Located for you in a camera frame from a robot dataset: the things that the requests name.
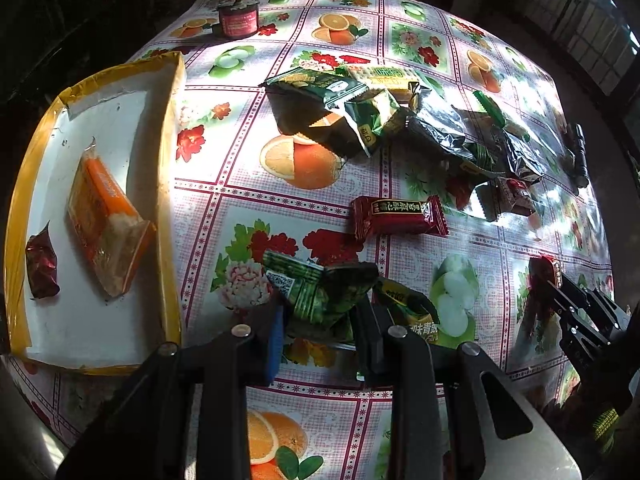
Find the black flashlight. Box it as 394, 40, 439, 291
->
567, 122, 590, 188

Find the orange cracker packet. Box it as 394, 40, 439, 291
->
67, 144, 155, 298

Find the dark green cracker packet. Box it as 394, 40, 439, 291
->
262, 67, 369, 158

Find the dark foil snack bag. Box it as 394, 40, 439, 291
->
473, 90, 546, 184

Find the yellow-green snack bag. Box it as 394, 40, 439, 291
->
373, 276, 439, 344

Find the green and gold snack bag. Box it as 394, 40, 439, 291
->
344, 88, 410, 157

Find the red rectangular snack packet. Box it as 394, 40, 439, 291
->
350, 195, 449, 240

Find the small dark red snack packet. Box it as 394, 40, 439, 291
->
474, 177, 535, 221

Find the green garlic pea snack bag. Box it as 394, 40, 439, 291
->
262, 250, 378, 344

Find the dark red snack wrapper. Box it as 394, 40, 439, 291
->
25, 224, 60, 299

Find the silver foil snack bag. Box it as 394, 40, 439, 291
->
406, 81, 475, 162

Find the floral fruit-print tablecloth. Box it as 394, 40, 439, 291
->
8, 0, 616, 480

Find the red-labelled jar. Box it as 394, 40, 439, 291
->
218, 0, 259, 39

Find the yellow-edged white cardboard tray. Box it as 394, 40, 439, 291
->
3, 52, 186, 376

